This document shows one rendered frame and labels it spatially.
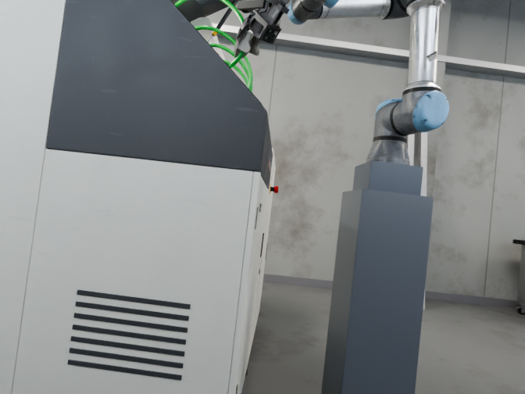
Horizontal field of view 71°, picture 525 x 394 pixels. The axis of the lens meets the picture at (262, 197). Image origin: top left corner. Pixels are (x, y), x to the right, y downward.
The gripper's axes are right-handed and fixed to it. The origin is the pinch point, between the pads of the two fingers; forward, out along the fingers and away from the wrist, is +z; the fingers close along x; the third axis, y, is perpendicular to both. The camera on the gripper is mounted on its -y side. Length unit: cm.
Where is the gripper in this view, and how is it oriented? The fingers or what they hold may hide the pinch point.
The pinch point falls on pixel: (238, 52)
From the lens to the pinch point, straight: 129.2
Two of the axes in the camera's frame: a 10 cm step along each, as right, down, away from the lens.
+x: 6.1, -1.2, 7.8
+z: -5.3, 6.7, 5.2
